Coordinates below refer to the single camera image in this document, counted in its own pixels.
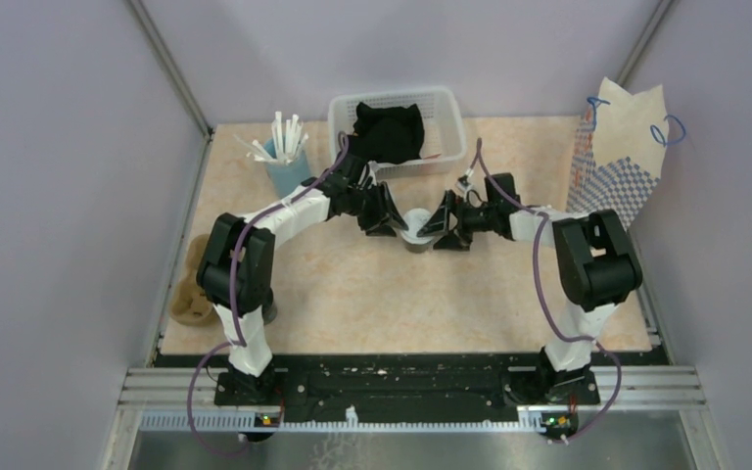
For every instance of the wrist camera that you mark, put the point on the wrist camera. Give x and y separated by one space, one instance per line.
463 185
373 172

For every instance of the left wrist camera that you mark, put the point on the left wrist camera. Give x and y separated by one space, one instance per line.
373 172

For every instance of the black paper cup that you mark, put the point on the black paper cup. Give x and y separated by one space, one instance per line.
271 311

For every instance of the brown cardboard cup carrier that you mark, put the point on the brown cardboard cup carrier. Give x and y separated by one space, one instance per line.
190 305

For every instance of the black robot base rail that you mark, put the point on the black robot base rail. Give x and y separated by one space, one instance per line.
399 395

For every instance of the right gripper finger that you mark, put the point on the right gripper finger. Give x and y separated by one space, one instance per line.
454 241
438 223

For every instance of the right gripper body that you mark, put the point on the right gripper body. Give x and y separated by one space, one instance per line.
470 220

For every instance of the blue straw holder cup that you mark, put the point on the blue straw holder cup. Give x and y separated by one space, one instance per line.
285 178

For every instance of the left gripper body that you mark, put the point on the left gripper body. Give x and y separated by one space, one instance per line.
368 206

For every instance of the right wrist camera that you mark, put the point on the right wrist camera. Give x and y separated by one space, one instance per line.
463 185

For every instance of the black cloth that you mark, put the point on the black cloth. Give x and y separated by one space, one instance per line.
392 135

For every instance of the white plastic basket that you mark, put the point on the white plastic basket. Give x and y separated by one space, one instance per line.
444 143

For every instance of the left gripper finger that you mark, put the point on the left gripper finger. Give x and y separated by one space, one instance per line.
390 212
388 229

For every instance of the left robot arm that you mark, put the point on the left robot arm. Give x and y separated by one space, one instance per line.
236 267

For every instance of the checkered paper takeout bag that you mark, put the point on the checkered paper takeout bag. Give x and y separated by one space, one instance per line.
619 149

